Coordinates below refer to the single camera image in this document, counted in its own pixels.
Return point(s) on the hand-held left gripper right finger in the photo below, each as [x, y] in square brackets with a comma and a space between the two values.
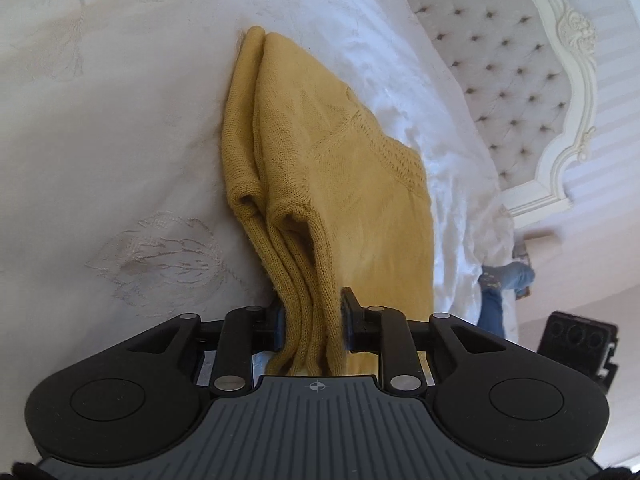
[347, 322]

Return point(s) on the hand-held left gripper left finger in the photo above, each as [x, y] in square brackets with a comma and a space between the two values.
[276, 327]

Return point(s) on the yellow knit sweater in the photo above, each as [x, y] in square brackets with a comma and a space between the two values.
[340, 200]

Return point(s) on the blue denim garment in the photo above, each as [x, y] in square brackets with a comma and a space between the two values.
[502, 285]

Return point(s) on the white embroidered bedspread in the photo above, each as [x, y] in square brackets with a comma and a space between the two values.
[125, 135]

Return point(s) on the cream tufted headboard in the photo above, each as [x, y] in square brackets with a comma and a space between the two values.
[525, 75]

